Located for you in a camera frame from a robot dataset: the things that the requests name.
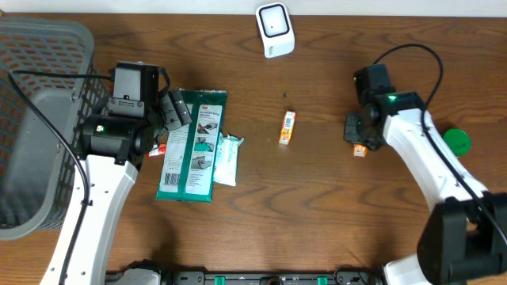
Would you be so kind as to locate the orange small box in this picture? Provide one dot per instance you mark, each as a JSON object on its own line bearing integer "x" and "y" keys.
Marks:
{"x": 360, "y": 150}
{"x": 287, "y": 128}

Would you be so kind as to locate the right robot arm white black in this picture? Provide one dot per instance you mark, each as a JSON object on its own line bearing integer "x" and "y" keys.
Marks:
{"x": 464, "y": 237}

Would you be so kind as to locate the red snack stick packet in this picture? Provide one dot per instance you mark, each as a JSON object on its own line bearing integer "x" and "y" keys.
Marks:
{"x": 157, "y": 150}

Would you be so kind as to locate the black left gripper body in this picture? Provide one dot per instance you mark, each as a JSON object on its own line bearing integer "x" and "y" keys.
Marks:
{"x": 174, "y": 113}

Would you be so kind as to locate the white barcode scanner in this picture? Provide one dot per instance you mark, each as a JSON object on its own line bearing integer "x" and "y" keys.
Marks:
{"x": 275, "y": 29}

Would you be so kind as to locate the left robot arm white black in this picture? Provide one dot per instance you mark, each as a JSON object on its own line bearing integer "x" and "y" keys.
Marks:
{"x": 110, "y": 151}

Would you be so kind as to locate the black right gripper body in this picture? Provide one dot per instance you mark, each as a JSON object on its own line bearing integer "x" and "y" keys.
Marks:
{"x": 355, "y": 130}

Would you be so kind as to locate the green white gloves package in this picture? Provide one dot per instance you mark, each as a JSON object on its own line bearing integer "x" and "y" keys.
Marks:
{"x": 189, "y": 161}

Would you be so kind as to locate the green lid jar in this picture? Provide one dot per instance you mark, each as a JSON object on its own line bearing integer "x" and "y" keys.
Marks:
{"x": 458, "y": 141}

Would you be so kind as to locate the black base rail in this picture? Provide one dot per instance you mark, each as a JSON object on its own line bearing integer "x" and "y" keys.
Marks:
{"x": 347, "y": 276}

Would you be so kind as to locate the white mint wipes pack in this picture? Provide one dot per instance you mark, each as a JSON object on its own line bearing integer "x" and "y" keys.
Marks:
{"x": 226, "y": 160}

